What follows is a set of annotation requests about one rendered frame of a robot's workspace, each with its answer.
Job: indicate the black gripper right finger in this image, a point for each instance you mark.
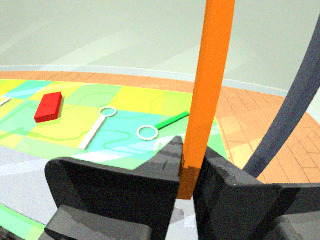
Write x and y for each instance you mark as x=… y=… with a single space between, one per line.
x=232 y=205

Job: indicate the orange handle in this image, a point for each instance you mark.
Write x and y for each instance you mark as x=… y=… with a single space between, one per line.
x=209 y=74

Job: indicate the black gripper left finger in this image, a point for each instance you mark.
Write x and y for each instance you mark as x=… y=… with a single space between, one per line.
x=145 y=195

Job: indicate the red rectangular block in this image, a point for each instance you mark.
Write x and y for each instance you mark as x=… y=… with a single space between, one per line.
x=48 y=109

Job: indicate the green handle with white loop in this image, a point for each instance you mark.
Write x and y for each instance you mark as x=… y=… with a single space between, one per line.
x=162 y=125

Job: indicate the white ring with handle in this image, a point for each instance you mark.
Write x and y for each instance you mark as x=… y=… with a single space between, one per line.
x=4 y=101
x=92 y=132

